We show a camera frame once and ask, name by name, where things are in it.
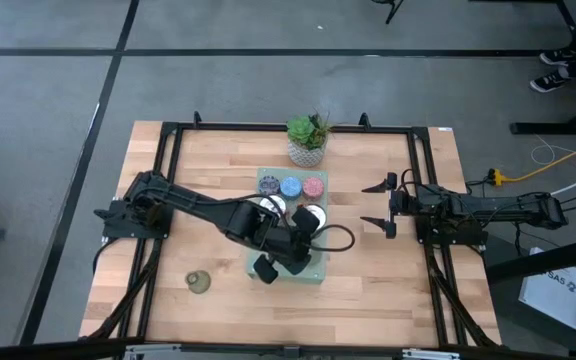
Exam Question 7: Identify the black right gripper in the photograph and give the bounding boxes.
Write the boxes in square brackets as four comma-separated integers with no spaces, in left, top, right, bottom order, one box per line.
[360,172,422,240]

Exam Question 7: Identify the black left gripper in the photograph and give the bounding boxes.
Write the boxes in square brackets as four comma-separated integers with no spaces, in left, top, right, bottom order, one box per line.
[252,207,322,285]

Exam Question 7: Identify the silver tin with orange tag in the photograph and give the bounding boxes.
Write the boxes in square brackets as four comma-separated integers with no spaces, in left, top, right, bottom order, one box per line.
[292,203,328,232]

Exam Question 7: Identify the blue patterned candle tin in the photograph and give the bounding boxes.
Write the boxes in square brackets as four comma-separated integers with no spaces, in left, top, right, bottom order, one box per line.
[279,176,303,200]

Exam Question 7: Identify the purple patterned candle tin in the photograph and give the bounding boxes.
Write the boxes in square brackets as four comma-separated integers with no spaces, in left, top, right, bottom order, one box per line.
[258,174,281,197]

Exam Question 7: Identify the pink patterned candle tin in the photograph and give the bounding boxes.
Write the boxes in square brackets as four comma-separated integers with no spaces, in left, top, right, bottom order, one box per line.
[302,176,326,201]

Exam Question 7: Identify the green perforated metal shelf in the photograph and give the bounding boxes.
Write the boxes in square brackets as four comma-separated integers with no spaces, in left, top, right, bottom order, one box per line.
[245,167,329,285]

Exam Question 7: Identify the white geometric plant pot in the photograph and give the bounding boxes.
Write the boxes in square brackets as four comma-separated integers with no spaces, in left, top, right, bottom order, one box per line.
[287,139,327,169]

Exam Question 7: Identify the green succulent plant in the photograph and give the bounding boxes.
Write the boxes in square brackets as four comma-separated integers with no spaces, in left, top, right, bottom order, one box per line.
[286,112,333,151]

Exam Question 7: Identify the black desk foot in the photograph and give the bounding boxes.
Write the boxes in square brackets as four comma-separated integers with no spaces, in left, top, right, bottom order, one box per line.
[510,94,576,136]

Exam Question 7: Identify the white printed paper box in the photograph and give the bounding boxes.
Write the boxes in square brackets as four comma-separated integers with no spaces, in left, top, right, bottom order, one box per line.
[517,247,576,330]

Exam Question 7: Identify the black office chair base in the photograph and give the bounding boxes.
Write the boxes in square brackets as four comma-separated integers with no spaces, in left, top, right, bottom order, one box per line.
[372,0,405,25]

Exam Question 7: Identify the person's shoe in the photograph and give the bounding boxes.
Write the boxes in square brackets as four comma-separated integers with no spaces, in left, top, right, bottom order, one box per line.
[529,71,571,94]
[539,48,576,67]

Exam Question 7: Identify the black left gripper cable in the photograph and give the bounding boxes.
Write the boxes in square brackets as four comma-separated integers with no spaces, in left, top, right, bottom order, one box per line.
[310,224,356,253]

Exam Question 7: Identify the yellow extension cord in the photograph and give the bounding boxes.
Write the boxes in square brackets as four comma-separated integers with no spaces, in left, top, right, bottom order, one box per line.
[487,133,576,186]

